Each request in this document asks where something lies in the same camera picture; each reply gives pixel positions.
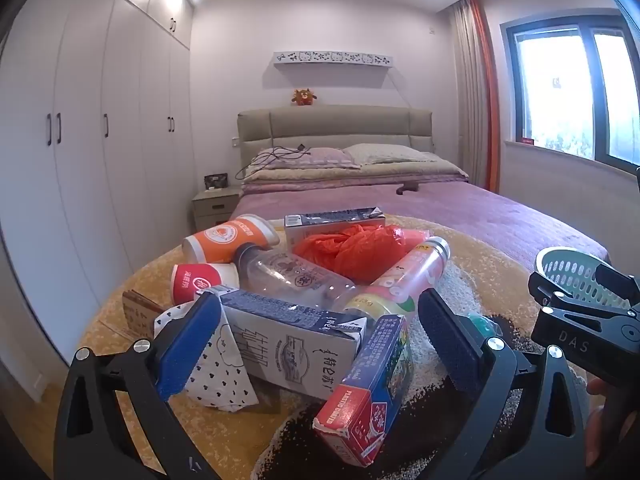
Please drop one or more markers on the orange plastic bag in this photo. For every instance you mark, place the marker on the orange plastic bag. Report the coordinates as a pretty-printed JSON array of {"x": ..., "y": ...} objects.
[{"x": 350, "y": 252}]

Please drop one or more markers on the brown plush toy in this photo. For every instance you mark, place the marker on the brown plush toy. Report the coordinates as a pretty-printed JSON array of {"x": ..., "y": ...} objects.
[{"x": 304, "y": 97}]

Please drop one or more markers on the blue and white long carton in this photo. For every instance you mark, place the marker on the blue and white long carton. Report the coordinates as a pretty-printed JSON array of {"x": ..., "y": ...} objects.
[{"x": 320, "y": 222}]

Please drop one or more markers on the white wardrobe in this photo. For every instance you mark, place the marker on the white wardrobe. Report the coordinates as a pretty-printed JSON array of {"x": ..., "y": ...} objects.
[{"x": 80, "y": 135}]

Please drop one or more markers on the dark framed window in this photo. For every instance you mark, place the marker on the dark framed window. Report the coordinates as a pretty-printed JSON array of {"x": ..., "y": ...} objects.
[{"x": 560, "y": 85}]

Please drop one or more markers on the green plastic mesh basket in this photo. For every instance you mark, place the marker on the green plastic mesh basket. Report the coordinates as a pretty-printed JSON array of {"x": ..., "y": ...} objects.
[{"x": 565, "y": 270}]

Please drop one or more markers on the purple pillow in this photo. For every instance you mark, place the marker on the purple pillow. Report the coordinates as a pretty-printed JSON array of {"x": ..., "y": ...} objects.
[{"x": 310, "y": 157}]

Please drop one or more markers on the white heart-dotted bag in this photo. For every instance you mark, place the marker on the white heart-dotted bag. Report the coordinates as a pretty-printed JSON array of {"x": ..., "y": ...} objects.
[{"x": 220, "y": 375}]

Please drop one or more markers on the orange paper cup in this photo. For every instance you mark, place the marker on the orange paper cup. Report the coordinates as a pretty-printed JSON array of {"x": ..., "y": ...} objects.
[{"x": 225, "y": 237}]

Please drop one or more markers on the white decorated wall shelf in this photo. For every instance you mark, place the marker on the white decorated wall shelf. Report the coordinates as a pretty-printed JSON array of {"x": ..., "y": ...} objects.
[{"x": 332, "y": 58}]

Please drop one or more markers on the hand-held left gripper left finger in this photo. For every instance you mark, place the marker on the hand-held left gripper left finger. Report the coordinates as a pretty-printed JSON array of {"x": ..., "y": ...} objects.
[{"x": 185, "y": 345}]

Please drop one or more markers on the teal packet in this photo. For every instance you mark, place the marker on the teal packet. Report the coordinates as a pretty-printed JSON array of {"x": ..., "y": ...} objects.
[{"x": 482, "y": 325}]

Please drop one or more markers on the purple bedspread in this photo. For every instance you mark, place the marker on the purple bedspread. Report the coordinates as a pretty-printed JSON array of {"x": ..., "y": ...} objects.
[{"x": 475, "y": 210}]

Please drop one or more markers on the beige and orange curtain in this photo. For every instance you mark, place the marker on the beige and orange curtain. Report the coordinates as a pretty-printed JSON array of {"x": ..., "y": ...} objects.
[{"x": 475, "y": 95}]

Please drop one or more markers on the folded beige quilt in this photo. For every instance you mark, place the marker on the folded beige quilt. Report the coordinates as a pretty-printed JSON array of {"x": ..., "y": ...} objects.
[{"x": 350, "y": 177}]

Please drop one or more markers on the red and white paper cup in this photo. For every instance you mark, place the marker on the red and white paper cup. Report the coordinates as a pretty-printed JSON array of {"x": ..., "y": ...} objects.
[{"x": 200, "y": 280}]

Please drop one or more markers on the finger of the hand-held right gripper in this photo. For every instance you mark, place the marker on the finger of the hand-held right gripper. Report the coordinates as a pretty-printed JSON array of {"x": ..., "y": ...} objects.
[
  {"x": 615, "y": 282},
  {"x": 542, "y": 290}
]

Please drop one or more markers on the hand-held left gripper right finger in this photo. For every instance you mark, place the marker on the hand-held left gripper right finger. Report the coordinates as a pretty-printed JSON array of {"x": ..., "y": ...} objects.
[{"x": 445, "y": 340}]

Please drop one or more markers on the pink labelled plastic bottle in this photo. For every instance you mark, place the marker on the pink labelled plastic bottle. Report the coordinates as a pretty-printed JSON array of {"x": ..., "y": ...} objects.
[{"x": 405, "y": 280}]

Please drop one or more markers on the clear plastic bottle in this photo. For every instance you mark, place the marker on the clear plastic bottle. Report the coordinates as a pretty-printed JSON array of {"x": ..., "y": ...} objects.
[{"x": 290, "y": 272}]

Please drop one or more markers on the floral beige pillow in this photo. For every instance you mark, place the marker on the floral beige pillow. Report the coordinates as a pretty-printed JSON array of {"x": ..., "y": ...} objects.
[{"x": 390, "y": 152}]

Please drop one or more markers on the beige padded headboard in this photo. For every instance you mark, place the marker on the beige padded headboard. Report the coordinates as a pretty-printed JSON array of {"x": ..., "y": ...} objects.
[{"x": 340, "y": 122}]

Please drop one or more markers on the brown cardboard piece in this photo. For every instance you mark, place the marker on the brown cardboard piece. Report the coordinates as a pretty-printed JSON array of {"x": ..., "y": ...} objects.
[{"x": 140, "y": 312}]

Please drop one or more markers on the red and blue cardboard box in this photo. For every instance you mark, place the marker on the red and blue cardboard box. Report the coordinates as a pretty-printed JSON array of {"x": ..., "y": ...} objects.
[{"x": 365, "y": 400}]

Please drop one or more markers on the beige nightstand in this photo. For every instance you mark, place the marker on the beige nightstand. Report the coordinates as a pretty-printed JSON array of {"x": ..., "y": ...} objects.
[{"x": 215, "y": 207}]

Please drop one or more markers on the dark photo frame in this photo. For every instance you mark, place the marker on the dark photo frame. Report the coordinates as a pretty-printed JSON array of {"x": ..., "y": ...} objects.
[{"x": 216, "y": 181}]

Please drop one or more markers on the pink packet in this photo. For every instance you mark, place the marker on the pink packet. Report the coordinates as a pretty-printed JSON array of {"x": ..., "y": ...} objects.
[{"x": 416, "y": 240}]

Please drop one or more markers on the white and blue milk carton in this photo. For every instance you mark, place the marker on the white and blue milk carton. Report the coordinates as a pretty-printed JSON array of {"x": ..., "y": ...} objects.
[{"x": 290, "y": 345}]

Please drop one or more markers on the person's right hand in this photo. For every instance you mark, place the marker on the person's right hand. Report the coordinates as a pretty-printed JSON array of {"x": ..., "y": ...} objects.
[{"x": 596, "y": 430}]

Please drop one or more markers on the small dark brown object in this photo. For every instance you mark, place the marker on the small dark brown object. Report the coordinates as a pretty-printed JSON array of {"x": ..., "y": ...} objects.
[{"x": 406, "y": 189}]

